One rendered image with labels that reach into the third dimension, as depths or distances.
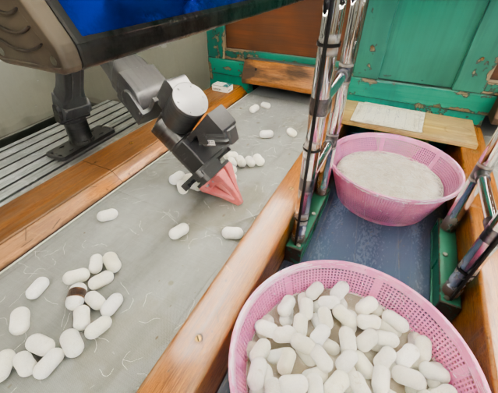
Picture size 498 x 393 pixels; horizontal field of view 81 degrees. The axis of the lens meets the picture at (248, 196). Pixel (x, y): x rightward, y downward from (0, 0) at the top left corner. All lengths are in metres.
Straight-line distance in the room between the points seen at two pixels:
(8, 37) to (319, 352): 0.41
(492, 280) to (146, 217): 0.54
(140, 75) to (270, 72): 0.50
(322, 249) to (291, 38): 0.65
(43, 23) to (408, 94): 0.86
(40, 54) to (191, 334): 0.30
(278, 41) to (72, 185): 0.70
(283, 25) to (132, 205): 0.68
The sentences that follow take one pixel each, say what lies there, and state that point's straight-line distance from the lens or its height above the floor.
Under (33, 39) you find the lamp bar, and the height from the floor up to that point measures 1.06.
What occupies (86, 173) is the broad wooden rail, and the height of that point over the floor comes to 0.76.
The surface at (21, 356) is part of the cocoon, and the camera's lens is 0.45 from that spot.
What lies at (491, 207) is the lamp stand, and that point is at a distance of 0.50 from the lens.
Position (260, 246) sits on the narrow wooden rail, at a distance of 0.45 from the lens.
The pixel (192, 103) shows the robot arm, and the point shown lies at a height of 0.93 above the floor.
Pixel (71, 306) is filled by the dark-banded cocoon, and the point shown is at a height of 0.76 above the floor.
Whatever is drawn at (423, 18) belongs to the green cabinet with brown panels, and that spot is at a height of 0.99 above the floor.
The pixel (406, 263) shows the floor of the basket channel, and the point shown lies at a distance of 0.61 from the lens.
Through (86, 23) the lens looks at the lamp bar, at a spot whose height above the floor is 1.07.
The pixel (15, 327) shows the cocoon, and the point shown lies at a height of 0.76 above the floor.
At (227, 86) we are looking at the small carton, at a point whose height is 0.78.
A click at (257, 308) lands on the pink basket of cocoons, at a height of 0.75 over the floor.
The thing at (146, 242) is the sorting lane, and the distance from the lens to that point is 0.52.
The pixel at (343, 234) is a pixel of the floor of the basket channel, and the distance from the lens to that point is 0.62.
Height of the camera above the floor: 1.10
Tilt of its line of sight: 39 degrees down
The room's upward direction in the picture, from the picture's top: straight up
